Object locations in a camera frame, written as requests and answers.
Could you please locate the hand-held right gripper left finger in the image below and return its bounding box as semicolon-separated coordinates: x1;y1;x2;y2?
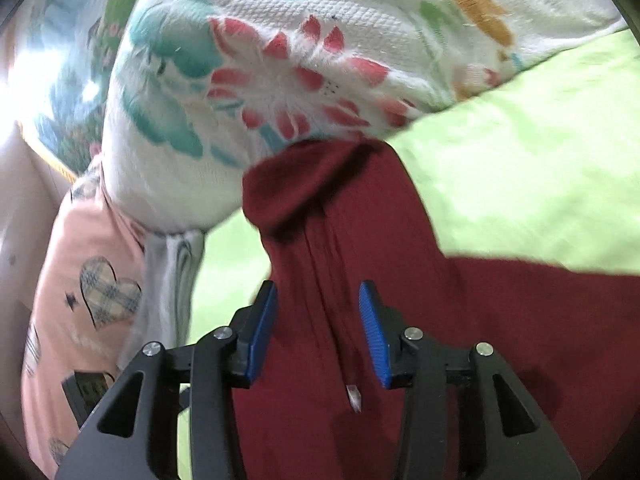
55;280;279;480

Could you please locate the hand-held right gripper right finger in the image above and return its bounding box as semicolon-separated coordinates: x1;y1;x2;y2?
359;280;581;480

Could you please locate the maroon knit sweater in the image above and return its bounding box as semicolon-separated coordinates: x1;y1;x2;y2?
241;137;640;480

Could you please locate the grey towel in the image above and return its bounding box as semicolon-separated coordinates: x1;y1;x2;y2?
117;227;206;376

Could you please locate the light green bedsheet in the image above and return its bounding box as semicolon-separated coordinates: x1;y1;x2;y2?
175;27;640;480

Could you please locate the pink heart print pillow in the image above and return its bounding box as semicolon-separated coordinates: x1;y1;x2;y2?
20;160;151;478

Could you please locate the white floral blanket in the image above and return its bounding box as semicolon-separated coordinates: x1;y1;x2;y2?
100;0;628;238

